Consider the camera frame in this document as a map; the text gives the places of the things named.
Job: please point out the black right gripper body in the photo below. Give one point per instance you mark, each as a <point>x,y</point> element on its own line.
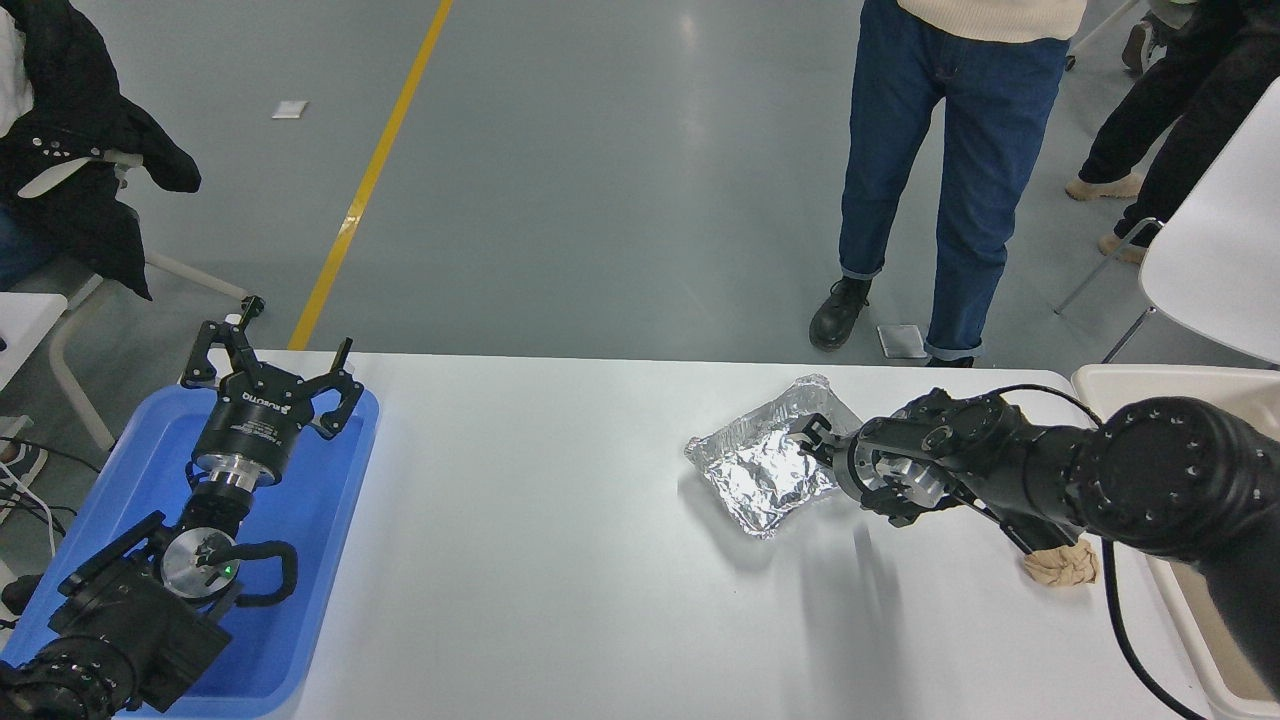
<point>850,462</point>

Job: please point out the small white side table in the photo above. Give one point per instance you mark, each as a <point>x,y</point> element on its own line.
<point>25,325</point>

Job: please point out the white shell chair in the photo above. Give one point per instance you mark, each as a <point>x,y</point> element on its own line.
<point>1225,250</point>

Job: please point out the standing person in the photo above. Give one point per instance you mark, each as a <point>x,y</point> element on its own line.
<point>960,150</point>

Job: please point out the white swivel chair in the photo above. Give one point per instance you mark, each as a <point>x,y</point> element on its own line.
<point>70,330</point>

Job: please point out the small grey floor plate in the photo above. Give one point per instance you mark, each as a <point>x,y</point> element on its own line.
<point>902,341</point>

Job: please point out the crumpled tan paper ball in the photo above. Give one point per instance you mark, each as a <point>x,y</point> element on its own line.
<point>1065,568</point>

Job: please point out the foil plate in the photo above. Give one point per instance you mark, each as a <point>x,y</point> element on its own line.
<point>760,470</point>

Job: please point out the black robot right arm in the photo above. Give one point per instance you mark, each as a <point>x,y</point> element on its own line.
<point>1160,470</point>

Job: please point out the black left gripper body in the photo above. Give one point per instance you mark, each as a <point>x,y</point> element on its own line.
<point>245,420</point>

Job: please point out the blue plastic tray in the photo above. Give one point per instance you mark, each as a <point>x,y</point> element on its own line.
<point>320,520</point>

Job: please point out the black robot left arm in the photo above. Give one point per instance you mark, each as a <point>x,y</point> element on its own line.
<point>120,620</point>

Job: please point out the large pale bin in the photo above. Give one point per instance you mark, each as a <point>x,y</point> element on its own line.
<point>1110,385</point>

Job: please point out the chair leg with caster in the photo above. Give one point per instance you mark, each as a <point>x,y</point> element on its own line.
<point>1095,35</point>

